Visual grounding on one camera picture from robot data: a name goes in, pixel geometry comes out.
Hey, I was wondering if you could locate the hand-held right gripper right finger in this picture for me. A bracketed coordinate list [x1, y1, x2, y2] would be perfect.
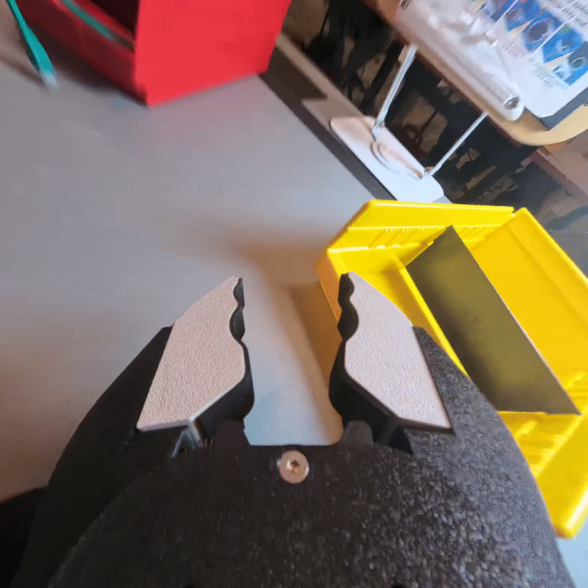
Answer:
[328, 272, 453, 435]

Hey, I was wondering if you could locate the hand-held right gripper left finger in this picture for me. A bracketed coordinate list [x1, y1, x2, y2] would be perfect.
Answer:
[136, 276, 255, 435]

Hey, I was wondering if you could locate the yellow storage bin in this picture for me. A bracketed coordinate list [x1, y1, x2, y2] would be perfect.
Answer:
[315, 199, 588, 539]

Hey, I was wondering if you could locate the red storage bin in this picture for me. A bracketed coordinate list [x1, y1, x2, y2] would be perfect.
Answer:
[16, 0, 292, 107]

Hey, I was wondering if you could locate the green ethernet cable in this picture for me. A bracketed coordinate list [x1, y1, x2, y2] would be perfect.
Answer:
[7, 0, 134, 89]

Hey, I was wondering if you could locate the clear sheet clip bar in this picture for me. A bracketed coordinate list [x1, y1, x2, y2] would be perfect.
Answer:
[400, 0, 524, 121]

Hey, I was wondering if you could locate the white wire stand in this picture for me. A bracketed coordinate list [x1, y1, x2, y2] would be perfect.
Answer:
[330, 43, 488, 203]

